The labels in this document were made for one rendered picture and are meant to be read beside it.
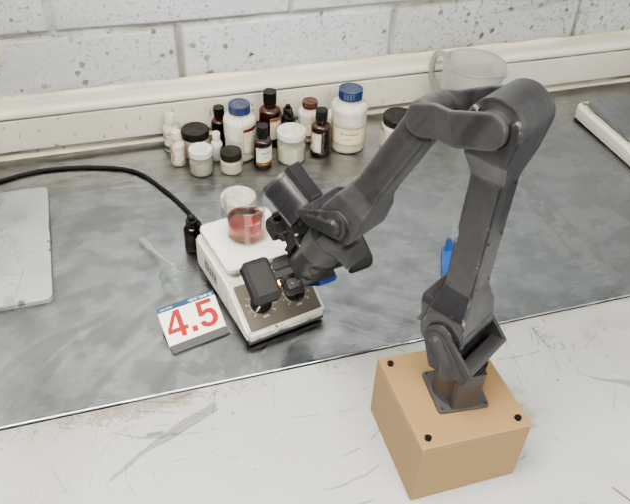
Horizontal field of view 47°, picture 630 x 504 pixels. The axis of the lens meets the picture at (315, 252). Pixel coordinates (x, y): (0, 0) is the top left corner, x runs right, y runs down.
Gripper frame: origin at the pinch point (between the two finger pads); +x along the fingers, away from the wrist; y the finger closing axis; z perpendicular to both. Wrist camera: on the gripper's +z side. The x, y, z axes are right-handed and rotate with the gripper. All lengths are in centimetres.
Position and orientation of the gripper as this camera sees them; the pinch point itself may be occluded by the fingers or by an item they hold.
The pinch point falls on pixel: (298, 276)
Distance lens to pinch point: 105.0
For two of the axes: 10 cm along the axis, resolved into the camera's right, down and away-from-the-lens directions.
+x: -2.8, 3.5, 9.0
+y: -8.7, 3.0, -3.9
